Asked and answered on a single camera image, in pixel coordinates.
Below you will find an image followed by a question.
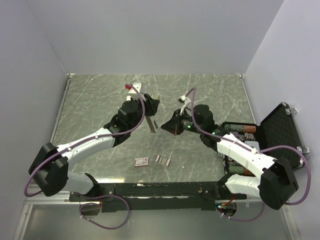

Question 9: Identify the white stapler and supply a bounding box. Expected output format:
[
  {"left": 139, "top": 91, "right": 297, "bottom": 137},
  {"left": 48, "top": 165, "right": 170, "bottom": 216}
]
[{"left": 145, "top": 93, "right": 161, "bottom": 134}]

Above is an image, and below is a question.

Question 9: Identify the black poker chip case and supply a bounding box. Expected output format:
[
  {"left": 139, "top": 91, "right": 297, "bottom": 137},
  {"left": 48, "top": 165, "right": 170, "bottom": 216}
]
[{"left": 221, "top": 102, "right": 305, "bottom": 177}]

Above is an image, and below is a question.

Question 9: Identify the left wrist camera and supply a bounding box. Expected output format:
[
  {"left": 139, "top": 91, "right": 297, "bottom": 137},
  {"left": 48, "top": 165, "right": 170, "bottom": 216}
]
[{"left": 125, "top": 82, "right": 145, "bottom": 98}]

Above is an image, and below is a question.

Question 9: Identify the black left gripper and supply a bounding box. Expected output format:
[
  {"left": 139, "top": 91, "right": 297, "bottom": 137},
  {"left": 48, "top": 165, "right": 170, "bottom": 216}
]
[{"left": 128, "top": 93, "right": 160, "bottom": 132}]

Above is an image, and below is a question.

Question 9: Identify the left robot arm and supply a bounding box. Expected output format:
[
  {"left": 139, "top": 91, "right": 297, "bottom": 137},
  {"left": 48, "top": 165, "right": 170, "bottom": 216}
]
[{"left": 28, "top": 93, "right": 160, "bottom": 201}]

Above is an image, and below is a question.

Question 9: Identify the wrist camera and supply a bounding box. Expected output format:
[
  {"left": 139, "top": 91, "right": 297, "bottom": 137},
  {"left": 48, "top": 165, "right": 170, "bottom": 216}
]
[
  {"left": 178, "top": 95, "right": 191, "bottom": 104},
  {"left": 125, "top": 82, "right": 145, "bottom": 98}
]

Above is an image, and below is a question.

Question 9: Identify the staple strip pack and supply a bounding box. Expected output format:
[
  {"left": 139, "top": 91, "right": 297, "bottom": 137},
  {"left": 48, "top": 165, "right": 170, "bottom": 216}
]
[{"left": 155, "top": 155, "right": 171, "bottom": 167}]

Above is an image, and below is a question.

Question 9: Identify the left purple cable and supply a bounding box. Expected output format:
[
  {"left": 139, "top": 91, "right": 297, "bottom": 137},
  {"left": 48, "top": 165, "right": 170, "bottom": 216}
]
[{"left": 23, "top": 83, "right": 147, "bottom": 229}]

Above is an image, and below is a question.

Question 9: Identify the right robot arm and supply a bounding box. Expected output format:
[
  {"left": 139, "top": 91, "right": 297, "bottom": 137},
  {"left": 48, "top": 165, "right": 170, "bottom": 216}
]
[{"left": 161, "top": 104, "right": 299, "bottom": 210}]

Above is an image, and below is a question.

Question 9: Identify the red white staple box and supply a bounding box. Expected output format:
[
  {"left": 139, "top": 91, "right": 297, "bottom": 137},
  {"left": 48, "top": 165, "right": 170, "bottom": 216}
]
[{"left": 134, "top": 157, "right": 149, "bottom": 167}]

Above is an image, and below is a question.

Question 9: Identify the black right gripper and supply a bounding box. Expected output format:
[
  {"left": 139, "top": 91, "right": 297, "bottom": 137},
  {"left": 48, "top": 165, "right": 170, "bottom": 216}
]
[{"left": 160, "top": 108, "right": 204, "bottom": 136}]

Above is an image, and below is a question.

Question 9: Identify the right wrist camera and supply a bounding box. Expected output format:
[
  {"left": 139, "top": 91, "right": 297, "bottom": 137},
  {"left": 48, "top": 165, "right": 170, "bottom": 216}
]
[{"left": 178, "top": 95, "right": 191, "bottom": 104}]

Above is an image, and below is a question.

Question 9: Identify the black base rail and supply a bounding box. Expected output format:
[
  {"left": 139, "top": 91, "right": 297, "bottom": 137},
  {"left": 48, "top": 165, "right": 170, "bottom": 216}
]
[{"left": 69, "top": 181, "right": 247, "bottom": 213}]

